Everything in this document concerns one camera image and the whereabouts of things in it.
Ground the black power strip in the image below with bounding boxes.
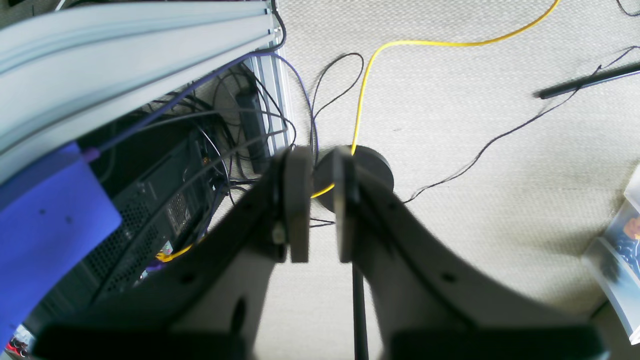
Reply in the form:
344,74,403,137
235,88,270,174

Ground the yellow cable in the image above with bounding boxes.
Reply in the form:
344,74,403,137
155,0,560,263

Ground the blue plastic panel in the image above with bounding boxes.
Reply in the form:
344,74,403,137
0,142,122,345

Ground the clear plastic box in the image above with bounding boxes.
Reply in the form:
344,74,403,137
582,167,640,346

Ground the aluminium frame rail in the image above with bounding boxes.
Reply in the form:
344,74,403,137
1,0,278,183

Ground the black rod on floor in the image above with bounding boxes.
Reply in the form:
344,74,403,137
534,63,640,100

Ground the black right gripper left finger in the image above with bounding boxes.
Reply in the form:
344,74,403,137
35,146,313,360

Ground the black computer case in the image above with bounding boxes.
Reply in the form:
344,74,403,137
23,129,226,331

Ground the thin black floor cable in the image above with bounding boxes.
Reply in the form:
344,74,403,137
404,46,640,204

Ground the black round floor base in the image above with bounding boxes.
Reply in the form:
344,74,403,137
312,145,394,213

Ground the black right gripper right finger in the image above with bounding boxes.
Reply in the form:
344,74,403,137
333,148,608,360

